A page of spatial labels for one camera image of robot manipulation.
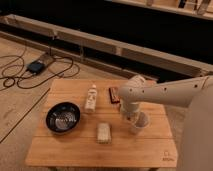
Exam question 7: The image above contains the white plastic bottle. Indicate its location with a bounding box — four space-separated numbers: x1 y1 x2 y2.
84 84 97 113

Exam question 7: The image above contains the black ceramic bowl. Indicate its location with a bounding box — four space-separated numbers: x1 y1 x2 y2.
46 102 81 134

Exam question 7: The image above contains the small dark red box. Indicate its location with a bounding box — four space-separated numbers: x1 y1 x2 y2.
109 87 120 104

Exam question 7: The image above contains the white ceramic cup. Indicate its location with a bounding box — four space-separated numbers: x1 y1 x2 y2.
130 112 149 134

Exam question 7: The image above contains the beige sponge block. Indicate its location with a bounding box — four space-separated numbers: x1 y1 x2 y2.
97 123 111 143

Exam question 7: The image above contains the blue power adapter box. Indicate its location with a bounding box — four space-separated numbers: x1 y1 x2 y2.
27 61 45 74

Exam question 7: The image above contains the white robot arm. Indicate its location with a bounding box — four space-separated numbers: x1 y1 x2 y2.
118 75 213 171

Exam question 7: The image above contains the long wooden beam frame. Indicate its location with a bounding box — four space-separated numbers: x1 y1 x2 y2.
0 14 213 76

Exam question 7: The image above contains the wooden table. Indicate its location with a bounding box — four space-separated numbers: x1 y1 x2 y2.
26 79 177 168

